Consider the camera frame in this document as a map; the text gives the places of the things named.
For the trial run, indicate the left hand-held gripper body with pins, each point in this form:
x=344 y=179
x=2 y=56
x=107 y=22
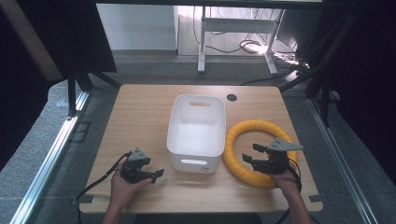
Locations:
x=137 y=160

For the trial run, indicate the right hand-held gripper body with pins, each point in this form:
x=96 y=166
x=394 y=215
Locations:
x=277 y=158

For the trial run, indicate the white plastic bin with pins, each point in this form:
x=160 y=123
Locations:
x=196 y=137

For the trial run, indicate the person's right hand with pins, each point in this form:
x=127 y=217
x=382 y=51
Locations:
x=285 y=183

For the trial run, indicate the person's left hand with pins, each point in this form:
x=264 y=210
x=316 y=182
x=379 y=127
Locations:
x=124 y=186

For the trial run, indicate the black metal stand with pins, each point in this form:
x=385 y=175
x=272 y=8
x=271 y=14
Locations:
x=76 y=87
x=314 y=74

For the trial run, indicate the black curtain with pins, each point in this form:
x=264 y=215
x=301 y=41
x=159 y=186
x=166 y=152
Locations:
x=46 y=37
x=364 y=77

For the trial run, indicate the dark monitor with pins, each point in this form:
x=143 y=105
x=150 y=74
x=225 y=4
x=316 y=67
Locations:
x=289 y=28

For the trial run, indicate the aluminium floor rail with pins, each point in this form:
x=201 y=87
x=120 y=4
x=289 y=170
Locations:
x=339 y=161
x=46 y=161

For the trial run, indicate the white metal desk frame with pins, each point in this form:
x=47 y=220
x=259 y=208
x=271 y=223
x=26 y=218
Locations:
x=236 y=25

